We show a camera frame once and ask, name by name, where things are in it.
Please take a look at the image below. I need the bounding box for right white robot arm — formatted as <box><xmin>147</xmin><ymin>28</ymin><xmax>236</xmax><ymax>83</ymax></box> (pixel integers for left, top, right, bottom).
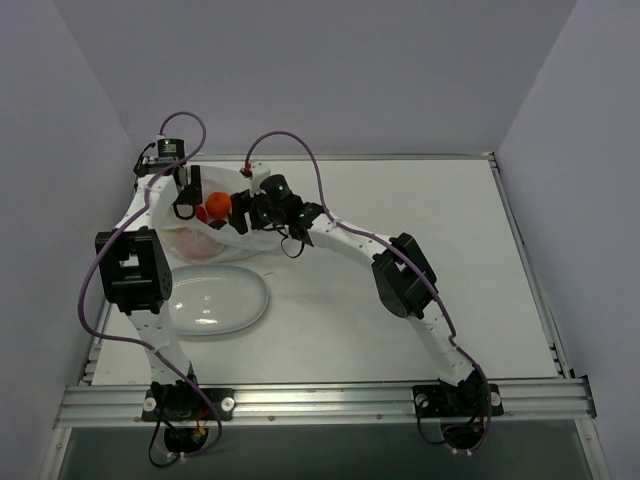
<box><xmin>229</xmin><ymin>167</ymin><xmax>490</xmax><ymax>413</ymax></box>

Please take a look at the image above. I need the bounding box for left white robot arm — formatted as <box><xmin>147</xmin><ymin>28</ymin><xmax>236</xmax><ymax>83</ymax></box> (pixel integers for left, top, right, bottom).
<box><xmin>95</xmin><ymin>135</ymin><xmax>202</xmax><ymax>419</ymax></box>

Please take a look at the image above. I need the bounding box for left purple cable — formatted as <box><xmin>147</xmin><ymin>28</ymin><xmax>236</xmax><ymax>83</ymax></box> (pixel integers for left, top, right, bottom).
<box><xmin>77</xmin><ymin>110</ymin><xmax>224</xmax><ymax>459</ymax></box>

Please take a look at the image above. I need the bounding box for white oval plate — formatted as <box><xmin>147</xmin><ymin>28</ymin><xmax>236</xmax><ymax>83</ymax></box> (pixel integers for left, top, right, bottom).
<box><xmin>169</xmin><ymin>264</ymin><xmax>269</xmax><ymax>337</ymax></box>

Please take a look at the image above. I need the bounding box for purple cable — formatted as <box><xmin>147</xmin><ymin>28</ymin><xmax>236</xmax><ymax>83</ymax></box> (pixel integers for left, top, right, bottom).
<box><xmin>243</xmin><ymin>130</ymin><xmax>494</xmax><ymax>446</ymax></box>
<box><xmin>77</xmin><ymin>110</ymin><xmax>224</xmax><ymax>459</ymax></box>

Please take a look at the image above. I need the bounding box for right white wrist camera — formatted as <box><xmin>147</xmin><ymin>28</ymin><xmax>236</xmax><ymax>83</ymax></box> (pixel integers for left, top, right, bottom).
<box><xmin>240</xmin><ymin>161</ymin><xmax>271</xmax><ymax>197</ymax></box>

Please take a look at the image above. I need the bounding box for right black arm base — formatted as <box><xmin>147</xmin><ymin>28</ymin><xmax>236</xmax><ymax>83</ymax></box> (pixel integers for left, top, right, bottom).
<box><xmin>412</xmin><ymin>383</ymin><xmax>505</xmax><ymax>456</ymax></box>

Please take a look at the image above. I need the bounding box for white plastic bag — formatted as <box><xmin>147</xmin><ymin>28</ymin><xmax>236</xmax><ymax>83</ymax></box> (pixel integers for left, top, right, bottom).
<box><xmin>151</xmin><ymin>166</ymin><xmax>281</xmax><ymax>264</ymax></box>

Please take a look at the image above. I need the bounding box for dark fake fruit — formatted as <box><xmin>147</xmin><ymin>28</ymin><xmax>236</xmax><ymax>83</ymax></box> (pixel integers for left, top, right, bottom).
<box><xmin>208</xmin><ymin>219</ymin><xmax>228</xmax><ymax>231</ymax></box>

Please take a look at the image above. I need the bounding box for red fake apple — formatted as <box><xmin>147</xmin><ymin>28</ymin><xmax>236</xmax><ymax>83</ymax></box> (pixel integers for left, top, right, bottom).
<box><xmin>195</xmin><ymin>205</ymin><xmax>209</xmax><ymax>224</ymax></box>

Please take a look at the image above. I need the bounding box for aluminium mounting rail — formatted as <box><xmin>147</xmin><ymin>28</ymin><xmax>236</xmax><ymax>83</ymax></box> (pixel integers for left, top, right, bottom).
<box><xmin>54</xmin><ymin>378</ymin><xmax>597</xmax><ymax>428</ymax></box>

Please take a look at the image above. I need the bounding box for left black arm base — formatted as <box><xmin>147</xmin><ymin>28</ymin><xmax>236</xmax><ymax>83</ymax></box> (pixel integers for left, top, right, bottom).
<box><xmin>140</xmin><ymin>384</ymin><xmax>236</xmax><ymax>455</ymax></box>

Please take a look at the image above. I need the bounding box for orange fake fruit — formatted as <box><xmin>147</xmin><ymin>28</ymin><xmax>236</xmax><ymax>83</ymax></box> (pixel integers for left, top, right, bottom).
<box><xmin>205</xmin><ymin>192</ymin><xmax>232</xmax><ymax>219</ymax></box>

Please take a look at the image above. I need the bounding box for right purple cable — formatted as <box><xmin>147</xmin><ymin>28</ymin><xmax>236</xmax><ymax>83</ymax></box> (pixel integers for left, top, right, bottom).
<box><xmin>243</xmin><ymin>130</ymin><xmax>494</xmax><ymax>446</ymax></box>

